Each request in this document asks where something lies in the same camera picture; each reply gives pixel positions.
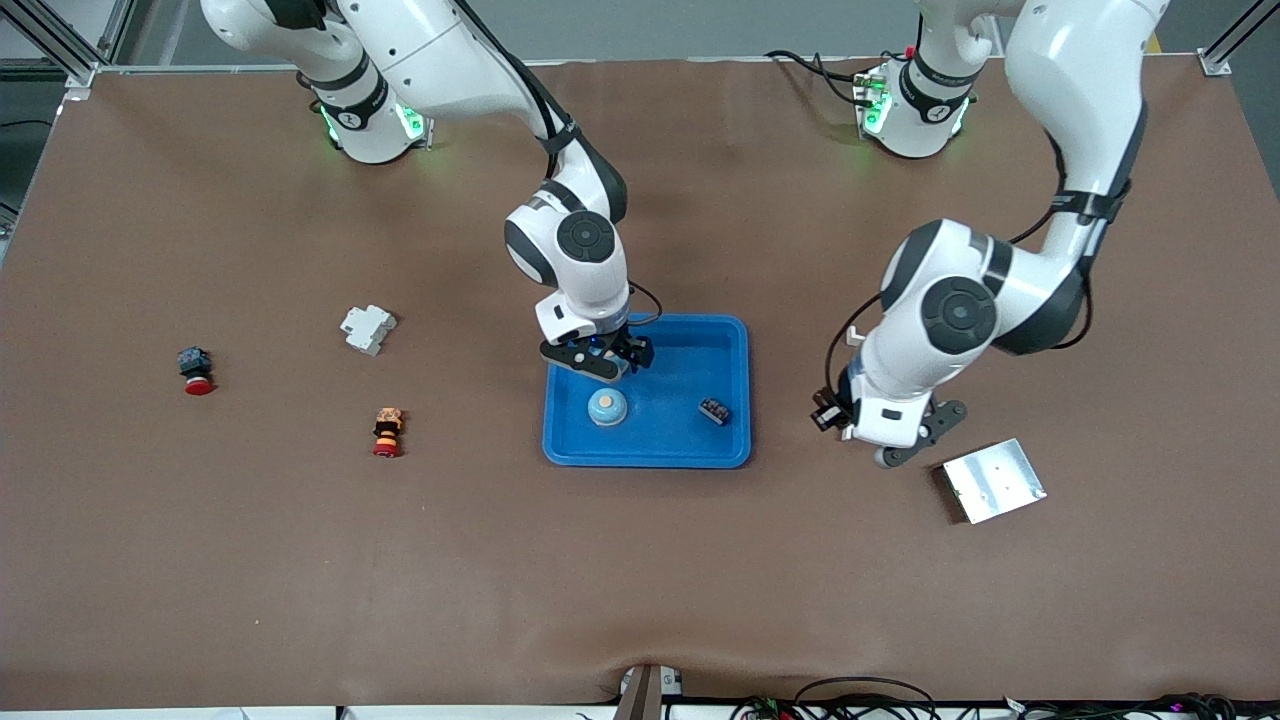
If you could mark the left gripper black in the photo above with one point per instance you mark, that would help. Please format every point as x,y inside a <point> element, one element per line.
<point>829,411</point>

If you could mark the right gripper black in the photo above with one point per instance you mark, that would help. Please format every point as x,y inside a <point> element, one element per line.
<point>634,352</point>

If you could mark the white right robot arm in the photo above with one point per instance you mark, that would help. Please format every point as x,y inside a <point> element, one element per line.
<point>440,50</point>

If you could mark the silver metal plate module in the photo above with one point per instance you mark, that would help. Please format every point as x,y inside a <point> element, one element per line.
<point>993,481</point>

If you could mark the blue plastic tray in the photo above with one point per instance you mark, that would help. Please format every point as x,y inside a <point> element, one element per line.
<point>680,440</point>

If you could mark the white curved plastic piece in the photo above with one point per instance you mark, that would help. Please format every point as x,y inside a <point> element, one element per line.
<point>853,335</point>

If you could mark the brown table mat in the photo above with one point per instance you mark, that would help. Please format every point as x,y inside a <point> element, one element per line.
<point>640,560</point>

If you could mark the white circuit breaker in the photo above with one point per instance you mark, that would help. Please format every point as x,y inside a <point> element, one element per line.
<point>368,329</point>

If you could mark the red mushroom push button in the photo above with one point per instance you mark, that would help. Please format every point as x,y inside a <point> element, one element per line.
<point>195,370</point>

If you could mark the grey metal bracket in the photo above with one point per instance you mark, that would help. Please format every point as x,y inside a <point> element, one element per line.
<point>640,695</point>

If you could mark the aluminium frame post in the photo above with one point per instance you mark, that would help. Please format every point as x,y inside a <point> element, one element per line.
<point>75,62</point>
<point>1215,62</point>

